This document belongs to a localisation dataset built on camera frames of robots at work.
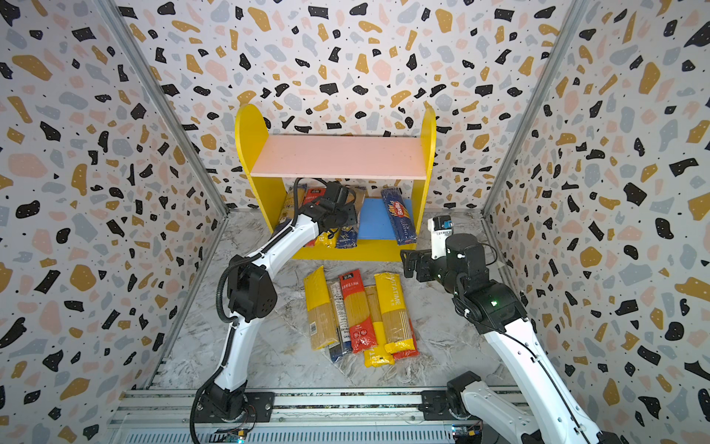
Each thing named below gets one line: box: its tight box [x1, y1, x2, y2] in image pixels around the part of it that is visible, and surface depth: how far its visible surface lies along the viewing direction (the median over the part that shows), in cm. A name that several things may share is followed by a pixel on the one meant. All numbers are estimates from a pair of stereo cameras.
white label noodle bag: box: [327, 279, 354, 355], surface depth 89 cm
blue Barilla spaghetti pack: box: [380, 186, 417, 246], surface depth 97 cm
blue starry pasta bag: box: [336, 225, 358, 249], surface depth 92 cm
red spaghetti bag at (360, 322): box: [338, 269, 379, 355], surface depth 89 cm
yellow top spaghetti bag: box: [303, 265, 339, 351], surface depth 90 cm
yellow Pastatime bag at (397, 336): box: [374, 272, 417, 354], surface depth 88 cm
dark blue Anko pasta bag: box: [273, 185, 295, 235], surface depth 100 cm
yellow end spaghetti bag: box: [364, 284, 396, 369], surface depth 86 cm
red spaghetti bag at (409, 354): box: [392, 318, 421, 360], surface depth 83 cm
